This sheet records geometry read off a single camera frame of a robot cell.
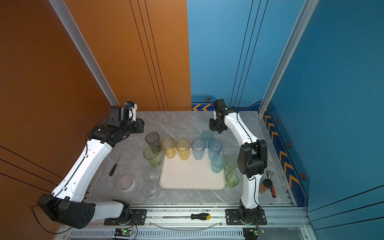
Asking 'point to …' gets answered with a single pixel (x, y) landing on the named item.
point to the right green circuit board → (251, 233)
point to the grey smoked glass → (152, 139)
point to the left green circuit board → (123, 232)
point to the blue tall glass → (214, 147)
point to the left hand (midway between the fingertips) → (142, 120)
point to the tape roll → (126, 183)
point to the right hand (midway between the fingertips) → (212, 128)
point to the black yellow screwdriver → (205, 216)
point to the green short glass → (232, 179)
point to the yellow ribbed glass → (168, 145)
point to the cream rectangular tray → (191, 174)
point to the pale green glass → (230, 162)
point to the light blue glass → (198, 145)
